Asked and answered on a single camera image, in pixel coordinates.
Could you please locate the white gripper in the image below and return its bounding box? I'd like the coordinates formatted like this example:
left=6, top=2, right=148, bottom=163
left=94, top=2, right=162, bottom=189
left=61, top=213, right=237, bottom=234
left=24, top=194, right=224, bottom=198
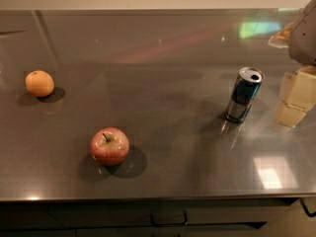
left=268, top=0, right=316, bottom=127

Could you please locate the blue silver redbull can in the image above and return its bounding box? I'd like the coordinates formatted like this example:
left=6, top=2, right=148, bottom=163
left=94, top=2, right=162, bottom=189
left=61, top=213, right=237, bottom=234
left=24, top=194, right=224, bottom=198
left=225, top=67, right=265, bottom=123

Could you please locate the red apple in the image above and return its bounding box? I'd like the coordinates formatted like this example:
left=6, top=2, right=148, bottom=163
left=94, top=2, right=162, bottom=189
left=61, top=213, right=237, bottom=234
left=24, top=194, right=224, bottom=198
left=90, top=127, right=129, bottom=166

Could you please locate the orange fruit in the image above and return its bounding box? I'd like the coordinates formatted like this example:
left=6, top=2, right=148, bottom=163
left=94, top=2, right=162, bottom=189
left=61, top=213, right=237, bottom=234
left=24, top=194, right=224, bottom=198
left=25, top=70, right=54, bottom=97

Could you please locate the black cabinet handle right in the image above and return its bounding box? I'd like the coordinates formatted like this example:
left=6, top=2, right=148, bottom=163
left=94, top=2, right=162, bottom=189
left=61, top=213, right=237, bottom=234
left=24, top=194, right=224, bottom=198
left=300, top=198, right=316, bottom=218

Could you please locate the black drawer handle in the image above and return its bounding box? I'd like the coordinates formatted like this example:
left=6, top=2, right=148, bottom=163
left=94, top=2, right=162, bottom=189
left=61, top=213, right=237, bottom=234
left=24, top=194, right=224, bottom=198
left=150, top=209, right=188, bottom=227

